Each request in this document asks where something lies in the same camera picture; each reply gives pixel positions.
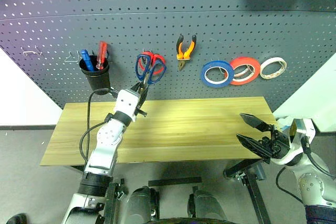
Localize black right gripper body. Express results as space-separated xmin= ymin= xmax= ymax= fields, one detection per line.
xmin=259 ymin=129 xmax=292 ymax=164

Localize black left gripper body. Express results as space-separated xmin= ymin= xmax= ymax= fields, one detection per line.
xmin=135 ymin=92 xmax=148 ymax=118

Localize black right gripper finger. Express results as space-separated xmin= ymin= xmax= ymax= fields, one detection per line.
xmin=236 ymin=134 xmax=271 ymax=159
xmin=239 ymin=113 xmax=275 ymax=134

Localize blue black handled scissors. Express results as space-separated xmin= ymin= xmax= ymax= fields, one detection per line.
xmin=135 ymin=53 xmax=167 ymax=97

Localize orange black pliers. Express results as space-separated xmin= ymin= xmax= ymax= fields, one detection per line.
xmin=175 ymin=34 xmax=197 ymax=72

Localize blue tape roll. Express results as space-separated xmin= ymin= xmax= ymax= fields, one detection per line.
xmin=200 ymin=60 xmax=235 ymax=89

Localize red tape roll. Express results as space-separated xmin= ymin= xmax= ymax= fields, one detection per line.
xmin=229 ymin=56 xmax=261 ymax=86

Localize silver tape pegboard hook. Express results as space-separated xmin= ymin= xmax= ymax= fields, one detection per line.
xmin=209 ymin=58 xmax=228 ymax=76

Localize white tape roll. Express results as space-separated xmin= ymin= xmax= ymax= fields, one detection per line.
xmin=259 ymin=56 xmax=288 ymax=81

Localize dark grey pegboard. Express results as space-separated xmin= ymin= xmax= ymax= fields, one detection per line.
xmin=0 ymin=0 xmax=336 ymax=113

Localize black cup holder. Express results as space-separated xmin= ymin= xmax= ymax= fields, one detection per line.
xmin=79 ymin=54 xmax=111 ymax=92

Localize silver right robot thigh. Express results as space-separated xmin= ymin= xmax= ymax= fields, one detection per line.
xmin=187 ymin=185 xmax=228 ymax=221

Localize silver robot thigh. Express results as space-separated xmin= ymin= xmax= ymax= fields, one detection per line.
xmin=122 ymin=185 xmax=160 ymax=222
xmin=187 ymin=185 xmax=228 ymax=221

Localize black table crossbar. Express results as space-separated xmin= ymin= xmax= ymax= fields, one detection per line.
xmin=148 ymin=176 xmax=203 ymax=188

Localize silver left robot thigh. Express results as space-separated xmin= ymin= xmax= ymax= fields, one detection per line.
xmin=122 ymin=185 xmax=160 ymax=222

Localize dark rounded robot torso edge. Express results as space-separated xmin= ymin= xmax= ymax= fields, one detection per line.
xmin=149 ymin=216 xmax=227 ymax=224

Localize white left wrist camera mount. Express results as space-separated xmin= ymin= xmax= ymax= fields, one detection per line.
xmin=113 ymin=89 xmax=140 ymax=123

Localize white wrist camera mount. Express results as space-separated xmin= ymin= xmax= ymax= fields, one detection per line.
xmin=113 ymin=89 xmax=140 ymax=123
xmin=272 ymin=118 xmax=316 ymax=167

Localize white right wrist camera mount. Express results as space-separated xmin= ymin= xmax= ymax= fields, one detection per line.
xmin=272 ymin=118 xmax=316 ymax=167

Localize red handled scissors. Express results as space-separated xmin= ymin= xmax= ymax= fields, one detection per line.
xmin=138 ymin=50 xmax=167 ymax=76

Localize red handled screwdriver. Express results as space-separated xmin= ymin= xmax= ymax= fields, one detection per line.
xmin=95 ymin=40 xmax=109 ymax=71

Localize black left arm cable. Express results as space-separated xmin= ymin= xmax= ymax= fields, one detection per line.
xmin=79 ymin=87 xmax=119 ymax=163

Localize silver wire pegboard hook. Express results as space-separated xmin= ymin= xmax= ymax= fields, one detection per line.
xmin=64 ymin=50 xmax=81 ymax=63
xmin=22 ymin=46 xmax=43 ymax=57

